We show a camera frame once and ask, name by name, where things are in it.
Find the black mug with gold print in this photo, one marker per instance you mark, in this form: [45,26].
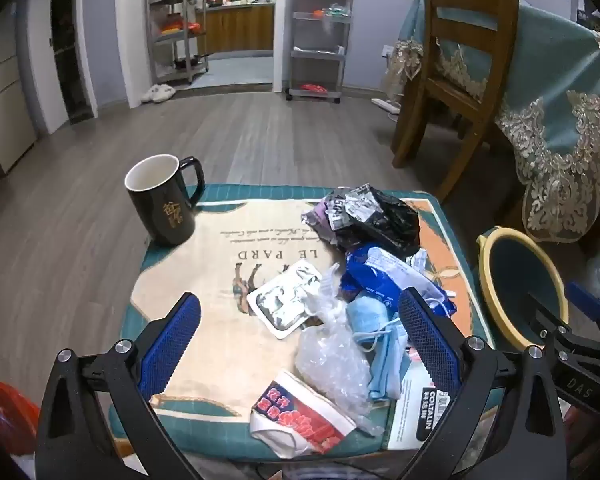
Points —
[165,210]

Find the teal and orange rug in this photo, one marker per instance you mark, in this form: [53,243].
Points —
[220,310]

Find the grey trolley cart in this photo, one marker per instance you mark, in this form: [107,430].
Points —
[320,55]

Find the clear plastic bag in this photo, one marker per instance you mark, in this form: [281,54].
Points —
[330,360]

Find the silver foil pouch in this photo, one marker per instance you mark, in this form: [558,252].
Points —
[280,305]

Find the black plastic bag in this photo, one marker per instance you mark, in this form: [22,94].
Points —
[390,220]

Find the white fluffy slipper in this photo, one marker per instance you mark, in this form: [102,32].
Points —
[150,96]
[166,92]

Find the white wall socket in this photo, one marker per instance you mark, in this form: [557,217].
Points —
[388,50]

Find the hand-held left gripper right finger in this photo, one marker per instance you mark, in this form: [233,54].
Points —
[425,340]

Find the blue bin with yellow rim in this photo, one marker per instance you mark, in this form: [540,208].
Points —
[520,280]

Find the white printed carton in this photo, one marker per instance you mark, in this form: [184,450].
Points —
[415,425]

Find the blue face mask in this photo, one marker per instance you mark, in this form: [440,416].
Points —
[375,320]

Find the white power strip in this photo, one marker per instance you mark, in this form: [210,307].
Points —
[386,105]

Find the blue white packet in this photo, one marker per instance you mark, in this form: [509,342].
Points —
[365,270]

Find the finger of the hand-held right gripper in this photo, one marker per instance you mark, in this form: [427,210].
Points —
[542,317]
[582,296]

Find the red packet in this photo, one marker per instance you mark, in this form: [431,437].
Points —
[313,89]

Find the metal shelf rack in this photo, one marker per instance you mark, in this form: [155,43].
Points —
[172,36]

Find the red white wrapper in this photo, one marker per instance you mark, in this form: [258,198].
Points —
[300,415]

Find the wooden kitchen cabinet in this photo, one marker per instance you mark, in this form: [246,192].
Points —
[240,27]

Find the red plastic bag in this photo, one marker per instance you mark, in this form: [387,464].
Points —
[10,415]

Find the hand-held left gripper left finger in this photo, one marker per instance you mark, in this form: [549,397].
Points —
[172,345]

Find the purple wrapper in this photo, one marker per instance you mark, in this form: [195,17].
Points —
[316,215]

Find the teal lace tablecloth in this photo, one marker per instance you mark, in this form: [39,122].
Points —
[555,85]

